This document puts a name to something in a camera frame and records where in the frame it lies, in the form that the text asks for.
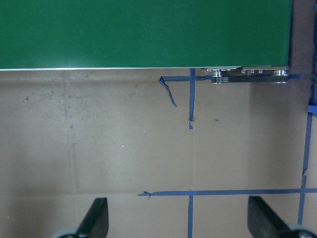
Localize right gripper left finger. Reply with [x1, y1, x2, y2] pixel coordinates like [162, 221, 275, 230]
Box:
[75, 197, 108, 238]

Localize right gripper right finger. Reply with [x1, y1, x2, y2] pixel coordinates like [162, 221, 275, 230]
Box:
[247, 196, 297, 238]

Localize green conveyor belt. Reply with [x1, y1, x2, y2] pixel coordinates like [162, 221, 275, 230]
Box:
[0, 0, 293, 71]

